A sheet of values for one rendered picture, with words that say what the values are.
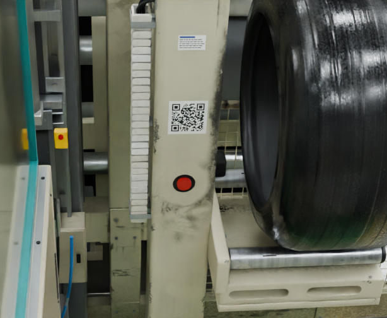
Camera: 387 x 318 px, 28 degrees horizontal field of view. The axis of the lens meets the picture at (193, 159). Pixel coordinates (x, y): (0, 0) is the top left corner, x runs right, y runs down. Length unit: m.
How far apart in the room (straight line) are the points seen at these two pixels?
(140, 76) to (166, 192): 0.27
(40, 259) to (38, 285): 0.05
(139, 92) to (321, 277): 0.57
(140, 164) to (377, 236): 0.48
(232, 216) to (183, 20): 0.67
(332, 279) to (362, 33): 0.57
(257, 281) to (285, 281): 0.06
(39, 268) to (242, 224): 0.89
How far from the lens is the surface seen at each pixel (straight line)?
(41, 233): 1.18
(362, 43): 1.42
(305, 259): 1.70
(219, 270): 1.62
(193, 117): 1.52
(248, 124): 1.83
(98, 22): 2.33
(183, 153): 1.57
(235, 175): 1.88
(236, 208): 1.97
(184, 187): 1.61
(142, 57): 1.46
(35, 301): 1.08
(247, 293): 1.74
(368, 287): 1.77
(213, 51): 1.45
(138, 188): 1.62
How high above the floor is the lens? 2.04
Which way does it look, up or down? 35 degrees down
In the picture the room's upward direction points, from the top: 4 degrees clockwise
